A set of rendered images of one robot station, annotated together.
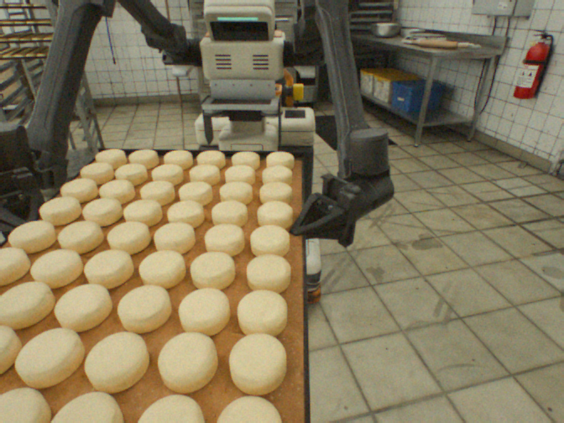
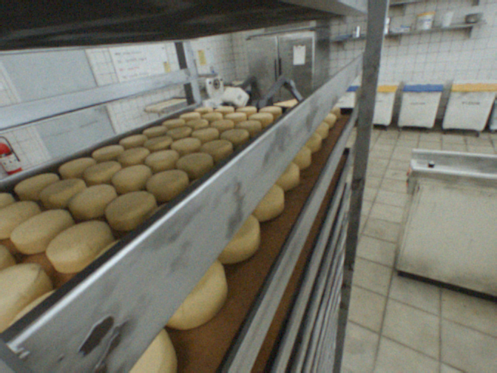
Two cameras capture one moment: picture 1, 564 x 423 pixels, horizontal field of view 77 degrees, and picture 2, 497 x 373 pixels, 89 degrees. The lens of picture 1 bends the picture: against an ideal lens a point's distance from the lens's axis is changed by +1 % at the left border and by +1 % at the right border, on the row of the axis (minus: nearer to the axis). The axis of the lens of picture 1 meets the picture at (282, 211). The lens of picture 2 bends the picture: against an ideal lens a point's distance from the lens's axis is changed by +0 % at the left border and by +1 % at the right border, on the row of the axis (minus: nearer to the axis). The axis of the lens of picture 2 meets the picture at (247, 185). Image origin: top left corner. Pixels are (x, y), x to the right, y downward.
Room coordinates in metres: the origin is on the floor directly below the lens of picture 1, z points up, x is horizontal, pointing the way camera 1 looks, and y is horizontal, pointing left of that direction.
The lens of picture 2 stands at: (2.83, 2.05, 1.64)
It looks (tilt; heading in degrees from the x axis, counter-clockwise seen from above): 29 degrees down; 231
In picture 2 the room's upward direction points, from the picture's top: 7 degrees counter-clockwise
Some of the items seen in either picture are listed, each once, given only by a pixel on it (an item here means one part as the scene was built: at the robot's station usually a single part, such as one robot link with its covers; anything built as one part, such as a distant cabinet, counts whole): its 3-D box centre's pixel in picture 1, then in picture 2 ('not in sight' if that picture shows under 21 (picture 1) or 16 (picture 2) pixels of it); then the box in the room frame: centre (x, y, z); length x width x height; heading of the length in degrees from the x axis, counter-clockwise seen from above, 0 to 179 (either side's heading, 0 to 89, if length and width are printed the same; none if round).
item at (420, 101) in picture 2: not in sight; (418, 106); (-2.35, 0.65, 0.38); 0.64 x 0.54 x 0.77; 14
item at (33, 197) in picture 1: (26, 221); not in sight; (0.45, 0.38, 0.98); 0.09 x 0.07 x 0.07; 43
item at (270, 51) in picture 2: not in sight; (288, 74); (-1.62, -1.64, 1.03); 1.40 x 0.90 x 2.05; 104
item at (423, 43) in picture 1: (438, 44); not in sight; (3.69, -1.48, 0.91); 0.56 x 0.06 x 0.06; 43
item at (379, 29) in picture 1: (385, 30); not in sight; (4.89, -1.27, 0.95); 0.39 x 0.39 x 0.14
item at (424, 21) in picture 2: not in sight; (424, 21); (-2.51, 0.44, 1.67); 0.25 x 0.24 x 0.21; 104
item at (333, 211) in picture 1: (315, 227); not in sight; (0.43, -0.05, 0.98); 0.09 x 0.07 x 0.07; 132
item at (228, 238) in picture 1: (225, 240); not in sight; (0.37, 0.07, 0.99); 0.05 x 0.05 x 0.02
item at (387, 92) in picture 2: not in sight; (378, 106); (-2.19, 0.02, 0.38); 0.64 x 0.54 x 0.77; 15
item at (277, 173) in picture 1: (277, 176); not in sight; (0.54, 0.01, 1.00); 0.05 x 0.05 x 0.02
